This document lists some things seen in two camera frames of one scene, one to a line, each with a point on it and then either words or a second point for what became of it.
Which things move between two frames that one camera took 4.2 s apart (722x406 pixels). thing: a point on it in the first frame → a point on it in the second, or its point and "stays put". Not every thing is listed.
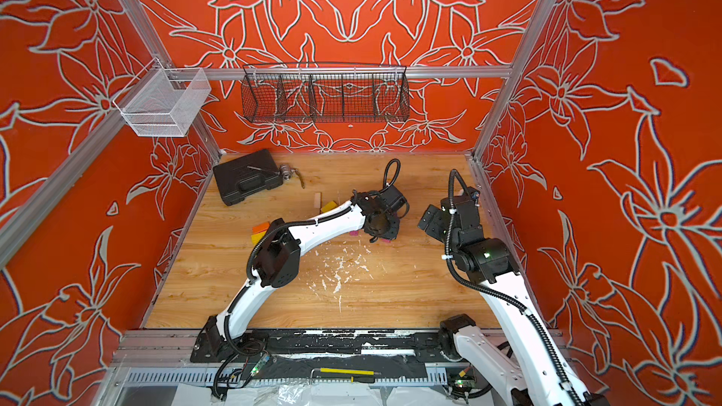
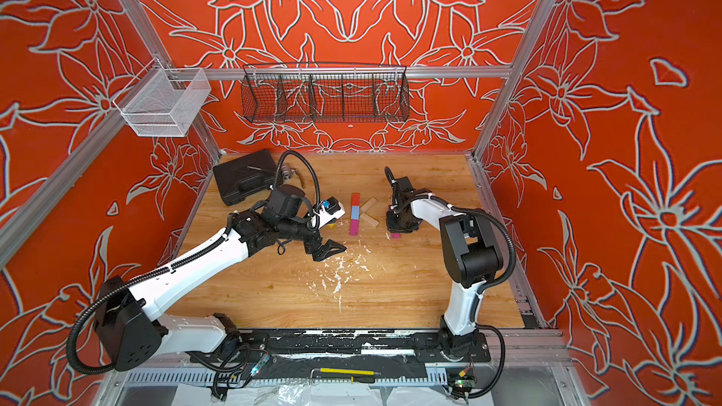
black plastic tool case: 245,176 stays put
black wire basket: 290,93 stays put
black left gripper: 392,235 → 325,250
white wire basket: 164,101 stays put
